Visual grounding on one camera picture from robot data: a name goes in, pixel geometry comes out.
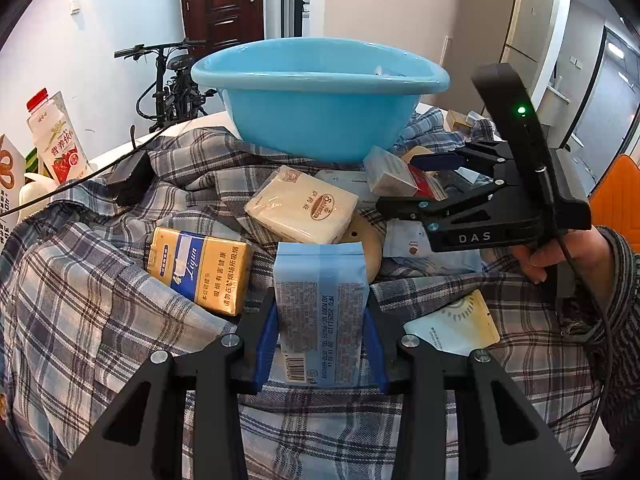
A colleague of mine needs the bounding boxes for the grey green cabinet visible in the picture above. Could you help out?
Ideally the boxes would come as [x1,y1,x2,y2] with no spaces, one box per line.
[502,0,558,103]

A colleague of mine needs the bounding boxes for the round wooden disc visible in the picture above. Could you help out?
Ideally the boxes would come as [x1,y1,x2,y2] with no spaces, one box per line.
[342,210,383,283]

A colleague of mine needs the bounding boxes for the brown wooden door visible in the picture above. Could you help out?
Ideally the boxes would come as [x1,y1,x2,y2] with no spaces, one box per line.
[179,0,265,61]

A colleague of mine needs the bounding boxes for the white plastic container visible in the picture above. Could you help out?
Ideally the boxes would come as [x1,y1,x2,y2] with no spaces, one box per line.
[20,172,57,212]

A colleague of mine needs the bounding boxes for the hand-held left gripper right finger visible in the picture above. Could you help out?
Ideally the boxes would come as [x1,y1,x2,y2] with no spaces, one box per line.
[361,291,582,480]

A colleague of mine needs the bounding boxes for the black folding bicycle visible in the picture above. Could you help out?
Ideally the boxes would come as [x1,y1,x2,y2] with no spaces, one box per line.
[114,40,218,133]

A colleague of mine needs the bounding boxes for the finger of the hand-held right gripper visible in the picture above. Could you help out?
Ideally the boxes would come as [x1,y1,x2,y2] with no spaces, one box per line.
[412,141,512,177]
[375,179,512,224]

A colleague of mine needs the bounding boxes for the orange chair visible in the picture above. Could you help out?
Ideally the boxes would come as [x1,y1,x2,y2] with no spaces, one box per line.
[590,155,640,251]

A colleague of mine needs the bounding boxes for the blue plastic basin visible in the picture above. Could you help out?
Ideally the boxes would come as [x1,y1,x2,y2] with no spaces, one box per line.
[190,37,451,163]

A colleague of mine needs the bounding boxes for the red cigarette pack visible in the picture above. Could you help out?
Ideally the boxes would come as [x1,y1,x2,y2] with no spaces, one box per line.
[407,162,447,201]

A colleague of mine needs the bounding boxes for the light blue snack packet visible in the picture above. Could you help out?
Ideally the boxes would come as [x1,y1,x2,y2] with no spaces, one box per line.
[272,241,371,388]

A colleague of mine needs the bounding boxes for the red cap milk carton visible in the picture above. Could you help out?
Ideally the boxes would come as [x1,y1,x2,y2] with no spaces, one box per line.
[26,88,92,184]

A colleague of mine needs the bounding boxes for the white yellow pouch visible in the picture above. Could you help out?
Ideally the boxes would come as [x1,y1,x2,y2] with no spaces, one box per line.
[402,289,501,356]

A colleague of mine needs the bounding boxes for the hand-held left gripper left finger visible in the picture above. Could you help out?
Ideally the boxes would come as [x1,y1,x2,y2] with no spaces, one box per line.
[59,287,280,480]

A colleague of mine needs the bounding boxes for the white flat box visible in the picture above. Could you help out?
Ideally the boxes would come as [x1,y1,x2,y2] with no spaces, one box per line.
[315,169,372,197]

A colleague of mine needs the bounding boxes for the black adapter cable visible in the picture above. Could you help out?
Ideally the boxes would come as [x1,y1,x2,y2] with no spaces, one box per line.
[0,110,201,218]

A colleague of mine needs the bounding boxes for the plaid shirt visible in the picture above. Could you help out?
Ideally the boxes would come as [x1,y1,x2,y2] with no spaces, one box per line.
[0,107,601,480]

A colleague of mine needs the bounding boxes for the cream wrapped packet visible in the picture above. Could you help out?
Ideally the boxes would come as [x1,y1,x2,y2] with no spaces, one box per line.
[243,165,360,245]

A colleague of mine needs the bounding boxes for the black power adapter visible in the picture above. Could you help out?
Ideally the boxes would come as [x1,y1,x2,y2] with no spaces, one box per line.
[107,151,153,207]

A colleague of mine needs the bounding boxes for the large gold blue cigarette carton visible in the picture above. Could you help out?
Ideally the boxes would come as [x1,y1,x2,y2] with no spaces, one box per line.
[145,226,255,317]

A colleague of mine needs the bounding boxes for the pale blue pouch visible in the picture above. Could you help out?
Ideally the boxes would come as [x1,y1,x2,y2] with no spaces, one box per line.
[382,220,483,275]

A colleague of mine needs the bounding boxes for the person's right forearm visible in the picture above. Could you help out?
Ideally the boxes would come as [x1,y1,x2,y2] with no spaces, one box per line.
[560,227,640,466]

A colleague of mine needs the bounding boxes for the person's right hand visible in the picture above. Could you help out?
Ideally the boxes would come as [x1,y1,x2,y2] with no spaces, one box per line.
[515,227,616,286]

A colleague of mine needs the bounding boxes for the brown pretzel print box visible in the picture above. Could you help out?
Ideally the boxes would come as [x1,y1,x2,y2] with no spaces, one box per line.
[0,134,27,246]

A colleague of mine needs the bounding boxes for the gold box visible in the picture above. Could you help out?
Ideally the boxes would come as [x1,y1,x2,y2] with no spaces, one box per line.
[446,110,481,133]

